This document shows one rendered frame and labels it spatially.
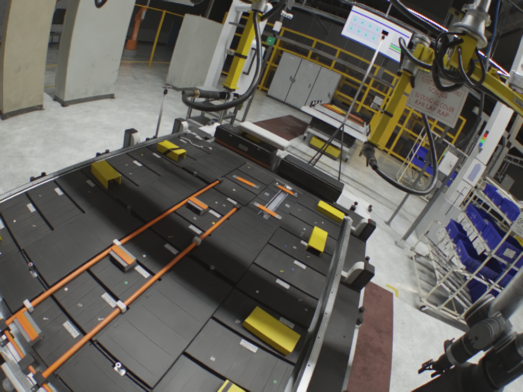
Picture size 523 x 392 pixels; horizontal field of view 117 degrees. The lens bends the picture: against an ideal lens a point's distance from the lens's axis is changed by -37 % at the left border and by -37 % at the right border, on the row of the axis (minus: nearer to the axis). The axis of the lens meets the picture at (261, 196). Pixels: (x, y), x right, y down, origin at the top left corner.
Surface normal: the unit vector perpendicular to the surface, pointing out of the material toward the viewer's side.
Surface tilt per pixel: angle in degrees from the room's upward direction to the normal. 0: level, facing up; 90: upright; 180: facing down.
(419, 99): 90
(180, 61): 90
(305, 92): 90
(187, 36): 90
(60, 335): 0
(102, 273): 0
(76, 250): 0
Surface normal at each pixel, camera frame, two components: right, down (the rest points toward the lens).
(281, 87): -0.39, 0.37
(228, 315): 0.34, -0.80
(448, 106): -0.85, -0.04
